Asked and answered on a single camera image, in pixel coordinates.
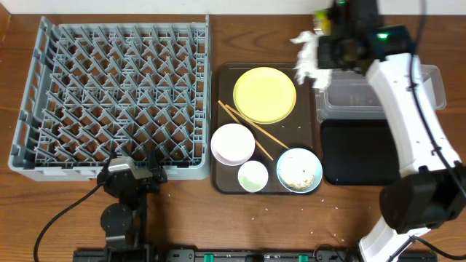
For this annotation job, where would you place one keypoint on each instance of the grey plastic dish rack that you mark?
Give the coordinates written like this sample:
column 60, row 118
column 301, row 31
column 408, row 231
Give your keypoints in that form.
column 134, row 89

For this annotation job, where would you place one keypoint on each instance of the black waste tray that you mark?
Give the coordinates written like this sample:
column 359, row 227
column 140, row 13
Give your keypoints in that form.
column 358, row 152

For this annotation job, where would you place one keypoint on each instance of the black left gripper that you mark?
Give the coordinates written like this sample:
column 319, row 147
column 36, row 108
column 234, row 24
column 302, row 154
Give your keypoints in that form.
column 144, row 178

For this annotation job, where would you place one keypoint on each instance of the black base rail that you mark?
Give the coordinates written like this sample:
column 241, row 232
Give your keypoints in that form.
column 211, row 256

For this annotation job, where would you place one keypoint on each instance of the light blue bowl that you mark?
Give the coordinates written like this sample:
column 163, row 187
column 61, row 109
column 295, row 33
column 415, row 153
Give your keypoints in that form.
column 303, row 158

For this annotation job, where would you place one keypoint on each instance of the white tissue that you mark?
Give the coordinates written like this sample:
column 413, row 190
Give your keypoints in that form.
column 306, row 65

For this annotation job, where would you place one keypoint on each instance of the yellow plate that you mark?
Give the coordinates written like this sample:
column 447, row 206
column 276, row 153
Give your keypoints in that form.
column 264, row 95

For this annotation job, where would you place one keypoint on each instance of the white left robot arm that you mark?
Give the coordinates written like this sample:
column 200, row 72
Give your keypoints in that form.
column 125, row 222

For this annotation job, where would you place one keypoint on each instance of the small pale green cup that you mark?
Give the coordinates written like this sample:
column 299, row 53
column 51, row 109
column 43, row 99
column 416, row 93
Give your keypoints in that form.
column 253, row 176

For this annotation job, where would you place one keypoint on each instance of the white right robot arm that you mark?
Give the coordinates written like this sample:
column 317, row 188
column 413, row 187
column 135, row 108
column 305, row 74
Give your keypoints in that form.
column 431, row 189

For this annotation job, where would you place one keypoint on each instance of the pink white bowl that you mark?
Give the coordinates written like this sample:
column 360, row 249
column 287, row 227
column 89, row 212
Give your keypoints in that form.
column 232, row 144

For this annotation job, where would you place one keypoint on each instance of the rice and food scraps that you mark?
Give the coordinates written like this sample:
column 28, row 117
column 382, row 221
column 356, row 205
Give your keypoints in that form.
column 296, row 177

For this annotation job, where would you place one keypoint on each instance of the wooden chopstick upper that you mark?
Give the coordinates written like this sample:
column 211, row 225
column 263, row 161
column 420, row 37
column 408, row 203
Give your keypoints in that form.
column 257, row 127

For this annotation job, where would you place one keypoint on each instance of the green yellow snack wrapper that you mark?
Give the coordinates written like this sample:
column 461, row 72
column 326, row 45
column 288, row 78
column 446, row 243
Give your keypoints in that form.
column 322, row 24

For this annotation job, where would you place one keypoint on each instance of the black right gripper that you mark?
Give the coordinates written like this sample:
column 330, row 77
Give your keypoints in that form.
column 328, row 44

